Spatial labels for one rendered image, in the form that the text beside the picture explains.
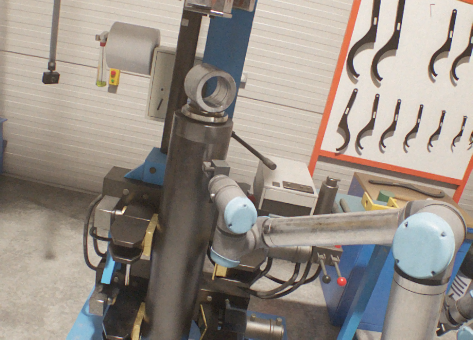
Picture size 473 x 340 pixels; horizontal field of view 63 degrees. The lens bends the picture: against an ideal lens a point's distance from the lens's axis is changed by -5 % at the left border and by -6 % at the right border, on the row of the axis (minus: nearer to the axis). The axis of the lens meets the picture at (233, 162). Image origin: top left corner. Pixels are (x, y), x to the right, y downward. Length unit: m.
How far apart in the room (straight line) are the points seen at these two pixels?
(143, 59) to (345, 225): 1.52
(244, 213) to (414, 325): 0.50
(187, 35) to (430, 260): 1.28
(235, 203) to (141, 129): 2.60
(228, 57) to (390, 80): 2.04
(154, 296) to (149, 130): 2.12
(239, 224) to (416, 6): 2.82
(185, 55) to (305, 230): 0.93
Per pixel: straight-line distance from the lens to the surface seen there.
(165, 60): 2.27
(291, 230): 1.18
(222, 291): 2.02
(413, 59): 3.65
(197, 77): 1.39
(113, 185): 1.81
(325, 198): 1.81
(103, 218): 1.74
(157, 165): 1.77
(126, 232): 1.59
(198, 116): 1.39
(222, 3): 1.17
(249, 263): 1.54
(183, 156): 1.41
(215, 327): 1.95
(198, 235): 1.55
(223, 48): 1.80
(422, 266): 0.86
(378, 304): 3.01
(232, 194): 1.14
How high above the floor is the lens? 1.84
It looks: 20 degrees down
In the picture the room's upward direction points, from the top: 12 degrees clockwise
